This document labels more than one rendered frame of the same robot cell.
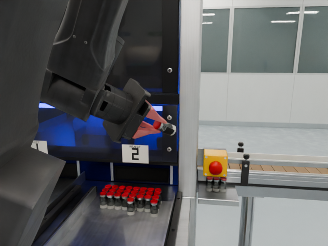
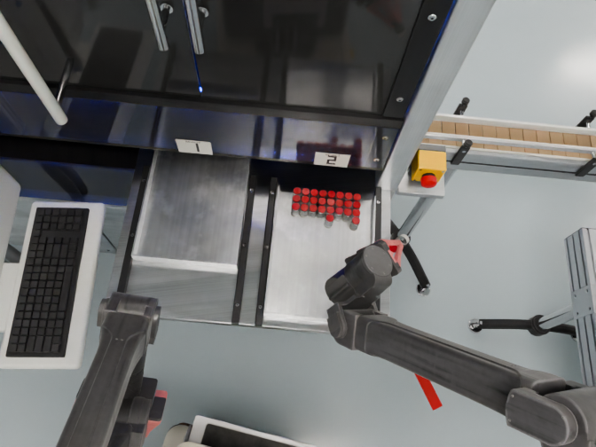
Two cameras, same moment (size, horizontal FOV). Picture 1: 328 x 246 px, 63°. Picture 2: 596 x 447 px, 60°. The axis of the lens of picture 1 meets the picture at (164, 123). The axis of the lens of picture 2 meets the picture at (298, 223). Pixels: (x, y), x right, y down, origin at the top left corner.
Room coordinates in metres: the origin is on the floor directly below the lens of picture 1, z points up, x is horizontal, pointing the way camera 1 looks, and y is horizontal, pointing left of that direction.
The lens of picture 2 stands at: (0.18, 0.27, 2.13)
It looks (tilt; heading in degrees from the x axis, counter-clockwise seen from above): 67 degrees down; 349
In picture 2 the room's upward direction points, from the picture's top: 8 degrees clockwise
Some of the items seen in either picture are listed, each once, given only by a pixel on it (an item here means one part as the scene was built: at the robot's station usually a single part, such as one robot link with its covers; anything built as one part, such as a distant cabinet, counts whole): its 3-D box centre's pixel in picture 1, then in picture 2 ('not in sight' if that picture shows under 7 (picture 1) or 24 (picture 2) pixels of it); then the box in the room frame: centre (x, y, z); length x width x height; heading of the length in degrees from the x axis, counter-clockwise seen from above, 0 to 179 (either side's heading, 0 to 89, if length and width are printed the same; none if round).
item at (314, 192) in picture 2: (133, 194); (326, 197); (0.75, 0.10, 0.90); 0.18 x 0.02 x 0.05; 82
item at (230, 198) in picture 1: (216, 192); (420, 173); (0.83, -0.18, 0.87); 0.14 x 0.13 x 0.02; 172
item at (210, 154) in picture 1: (215, 161); (427, 164); (0.79, -0.16, 0.99); 0.08 x 0.07 x 0.07; 172
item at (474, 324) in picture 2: not in sight; (533, 327); (0.52, -0.83, 0.07); 0.50 x 0.08 x 0.14; 82
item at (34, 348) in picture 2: not in sight; (49, 278); (0.59, 0.82, 0.82); 0.40 x 0.14 x 0.02; 177
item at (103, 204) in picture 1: (129, 202); (325, 213); (0.71, 0.10, 0.90); 0.18 x 0.02 x 0.05; 81
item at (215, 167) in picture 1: (215, 167); (428, 179); (0.75, -0.15, 0.99); 0.04 x 0.04 x 0.04; 82
